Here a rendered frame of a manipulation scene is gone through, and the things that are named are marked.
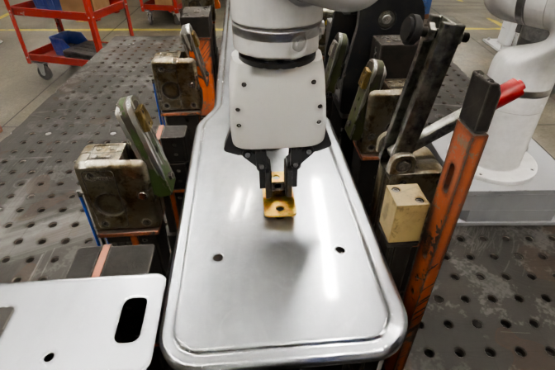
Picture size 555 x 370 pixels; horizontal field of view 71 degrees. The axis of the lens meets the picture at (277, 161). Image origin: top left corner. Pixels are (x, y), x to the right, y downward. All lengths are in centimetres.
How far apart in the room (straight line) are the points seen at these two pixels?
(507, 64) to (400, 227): 53
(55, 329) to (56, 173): 80
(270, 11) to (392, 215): 23
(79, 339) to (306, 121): 29
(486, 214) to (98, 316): 80
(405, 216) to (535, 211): 64
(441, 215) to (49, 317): 37
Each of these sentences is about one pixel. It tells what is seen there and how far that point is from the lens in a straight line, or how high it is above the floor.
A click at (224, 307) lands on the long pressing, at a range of 39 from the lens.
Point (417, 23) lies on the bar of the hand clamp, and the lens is 40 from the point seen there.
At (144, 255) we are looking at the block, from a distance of 47.
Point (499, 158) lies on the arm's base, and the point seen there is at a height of 84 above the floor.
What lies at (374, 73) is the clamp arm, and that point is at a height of 110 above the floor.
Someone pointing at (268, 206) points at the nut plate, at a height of 101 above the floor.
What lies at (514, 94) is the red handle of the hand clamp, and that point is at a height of 114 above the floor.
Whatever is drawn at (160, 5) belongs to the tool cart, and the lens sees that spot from 497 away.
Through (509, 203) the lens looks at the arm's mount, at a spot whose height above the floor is 76.
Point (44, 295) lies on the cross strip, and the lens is 45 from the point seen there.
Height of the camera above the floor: 132
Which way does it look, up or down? 35 degrees down
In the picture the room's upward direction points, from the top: straight up
